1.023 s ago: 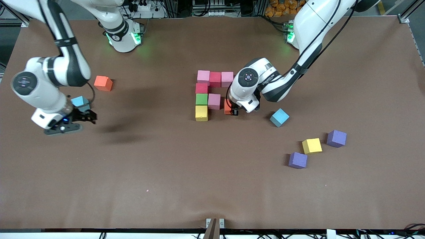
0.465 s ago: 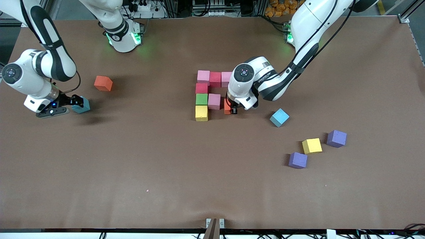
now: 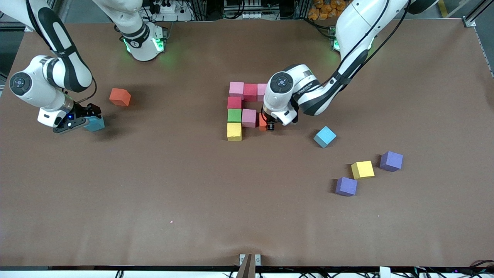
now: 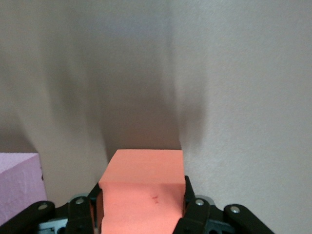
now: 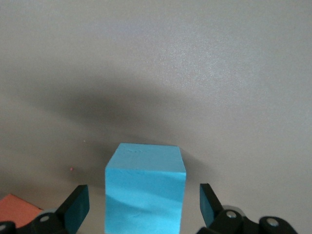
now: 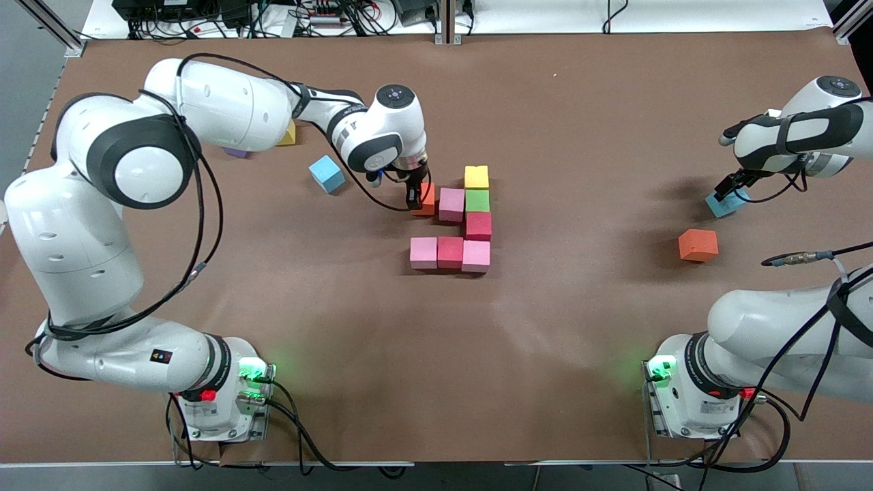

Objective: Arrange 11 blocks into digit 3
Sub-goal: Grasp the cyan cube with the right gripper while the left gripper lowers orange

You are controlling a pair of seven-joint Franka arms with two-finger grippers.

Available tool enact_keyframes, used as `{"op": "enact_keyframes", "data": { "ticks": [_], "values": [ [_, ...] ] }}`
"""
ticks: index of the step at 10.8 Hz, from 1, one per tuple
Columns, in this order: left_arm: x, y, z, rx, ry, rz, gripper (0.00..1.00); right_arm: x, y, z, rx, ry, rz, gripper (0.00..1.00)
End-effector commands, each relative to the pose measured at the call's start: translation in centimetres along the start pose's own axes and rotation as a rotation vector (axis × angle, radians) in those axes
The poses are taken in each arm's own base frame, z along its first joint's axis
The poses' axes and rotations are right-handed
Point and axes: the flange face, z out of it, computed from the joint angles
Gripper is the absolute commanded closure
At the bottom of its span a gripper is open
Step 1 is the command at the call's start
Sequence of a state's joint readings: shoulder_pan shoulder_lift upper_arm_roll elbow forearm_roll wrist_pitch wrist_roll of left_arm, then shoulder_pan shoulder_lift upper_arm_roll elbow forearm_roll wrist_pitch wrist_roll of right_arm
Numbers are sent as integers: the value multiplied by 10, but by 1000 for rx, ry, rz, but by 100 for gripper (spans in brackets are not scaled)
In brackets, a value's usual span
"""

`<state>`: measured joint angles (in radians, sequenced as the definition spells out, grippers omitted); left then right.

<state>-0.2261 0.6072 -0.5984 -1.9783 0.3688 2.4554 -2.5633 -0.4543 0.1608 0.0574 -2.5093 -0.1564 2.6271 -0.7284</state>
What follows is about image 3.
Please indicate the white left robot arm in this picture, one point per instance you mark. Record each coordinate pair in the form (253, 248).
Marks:
(359, 23)

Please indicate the green foam block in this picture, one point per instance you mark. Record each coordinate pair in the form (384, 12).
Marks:
(234, 115)

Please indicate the white power strip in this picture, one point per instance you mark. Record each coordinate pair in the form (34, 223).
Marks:
(166, 8)
(251, 15)

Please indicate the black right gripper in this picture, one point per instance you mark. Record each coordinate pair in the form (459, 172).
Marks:
(82, 111)

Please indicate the yellow foam block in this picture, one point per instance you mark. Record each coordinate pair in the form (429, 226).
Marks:
(234, 131)
(362, 170)

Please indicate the bag of orange objects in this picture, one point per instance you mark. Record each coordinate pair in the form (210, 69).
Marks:
(322, 11)

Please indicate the brown table mat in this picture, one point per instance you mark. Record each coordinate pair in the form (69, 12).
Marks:
(247, 231)

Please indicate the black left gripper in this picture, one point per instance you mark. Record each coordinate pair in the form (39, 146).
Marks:
(270, 125)

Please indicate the red foam block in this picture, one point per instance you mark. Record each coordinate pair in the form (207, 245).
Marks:
(250, 92)
(234, 102)

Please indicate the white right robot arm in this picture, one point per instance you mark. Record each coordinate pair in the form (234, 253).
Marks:
(38, 96)

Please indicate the orange foam block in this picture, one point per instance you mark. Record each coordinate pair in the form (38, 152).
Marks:
(262, 124)
(119, 97)

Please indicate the blue foam block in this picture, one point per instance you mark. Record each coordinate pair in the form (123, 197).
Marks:
(96, 124)
(324, 136)

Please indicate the black equipment rack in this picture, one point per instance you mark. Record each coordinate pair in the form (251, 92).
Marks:
(285, 7)

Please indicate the purple foam block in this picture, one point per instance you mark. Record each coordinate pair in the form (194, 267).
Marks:
(346, 187)
(391, 161)

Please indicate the pink foam block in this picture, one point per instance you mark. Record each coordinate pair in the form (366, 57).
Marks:
(236, 88)
(261, 91)
(249, 117)

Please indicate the aluminium frame profile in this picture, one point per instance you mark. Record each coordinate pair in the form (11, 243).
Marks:
(469, 21)

